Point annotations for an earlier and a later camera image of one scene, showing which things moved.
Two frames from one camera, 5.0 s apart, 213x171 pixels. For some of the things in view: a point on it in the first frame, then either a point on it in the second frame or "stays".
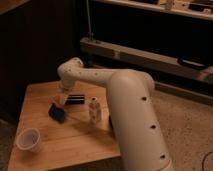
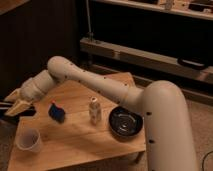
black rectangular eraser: x=75 y=99 -> x=24 y=113
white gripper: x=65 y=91 -> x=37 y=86
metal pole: x=90 y=34 stays
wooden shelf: x=196 y=8 stays
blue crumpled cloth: x=56 y=112 stays
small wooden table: x=52 y=134 stays
